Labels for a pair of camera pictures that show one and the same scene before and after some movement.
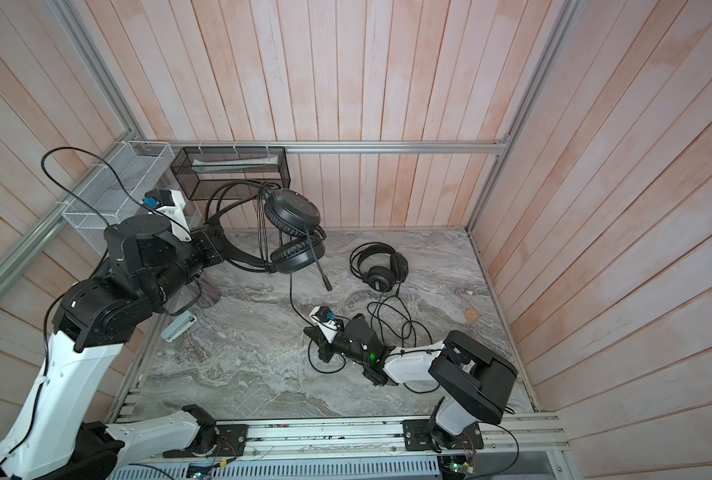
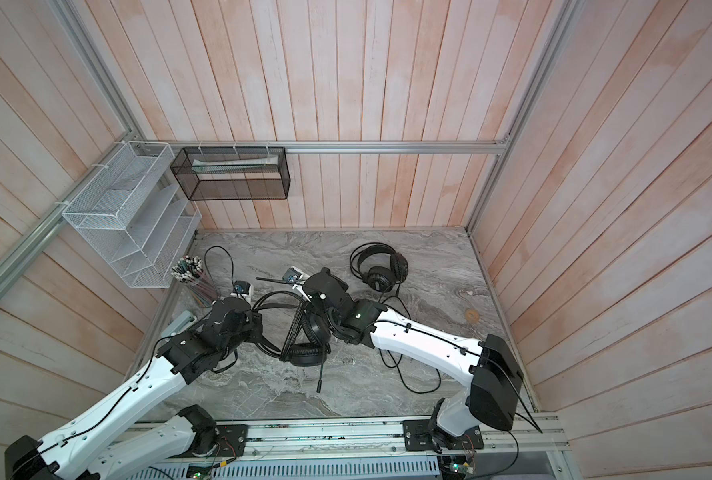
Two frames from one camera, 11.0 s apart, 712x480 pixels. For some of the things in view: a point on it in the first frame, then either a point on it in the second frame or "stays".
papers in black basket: (242, 163) stays
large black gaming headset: (269, 228) to (307, 339)
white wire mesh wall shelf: (116, 185) stays
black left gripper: (211, 237) to (258, 328)
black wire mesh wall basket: (202, 169) stays
